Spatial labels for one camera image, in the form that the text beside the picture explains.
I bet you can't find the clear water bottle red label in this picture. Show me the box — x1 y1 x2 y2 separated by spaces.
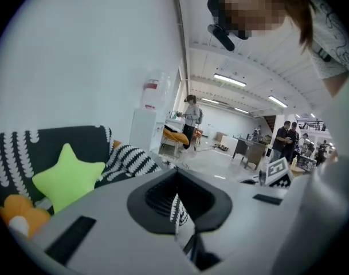
142 69 172 111

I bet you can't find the orange chair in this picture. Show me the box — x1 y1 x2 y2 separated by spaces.
161 127 190 158

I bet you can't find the white table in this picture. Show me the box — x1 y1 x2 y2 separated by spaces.
164 117 187 132

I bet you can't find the brown desk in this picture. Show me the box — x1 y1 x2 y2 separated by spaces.
232 137 268 171

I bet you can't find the black white striped pillow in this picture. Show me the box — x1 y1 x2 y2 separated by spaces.
98 144 194 236

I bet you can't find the white water dispenser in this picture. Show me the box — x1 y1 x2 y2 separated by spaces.
129 107 158 154

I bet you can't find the grey wall pipe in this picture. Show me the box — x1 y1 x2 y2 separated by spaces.
169 0 191 97

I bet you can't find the person's white printed shirt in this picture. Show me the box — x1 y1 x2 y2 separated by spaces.
301 0 349 81

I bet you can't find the black sofa with white pattern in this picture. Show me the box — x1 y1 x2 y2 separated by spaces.
0 124 115 211

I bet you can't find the black head camera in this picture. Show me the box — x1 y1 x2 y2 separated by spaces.
207 0 249 53

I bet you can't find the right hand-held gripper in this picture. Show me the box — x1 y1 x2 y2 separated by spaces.
258 156 295 188

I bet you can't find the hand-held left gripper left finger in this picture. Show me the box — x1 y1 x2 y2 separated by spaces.
28 168 203 275

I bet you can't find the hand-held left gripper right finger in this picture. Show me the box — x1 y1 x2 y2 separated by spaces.
177 168 290 275

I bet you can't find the orange flower pillow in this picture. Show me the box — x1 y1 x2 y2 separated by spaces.
0 194 52 238

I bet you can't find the person's head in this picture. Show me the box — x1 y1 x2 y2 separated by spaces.
207 0 317 48

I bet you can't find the plain white pillow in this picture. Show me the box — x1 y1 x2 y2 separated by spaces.
270 150 349 275

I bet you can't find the green star pillow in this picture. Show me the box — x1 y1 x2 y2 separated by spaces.
32 143 107 214

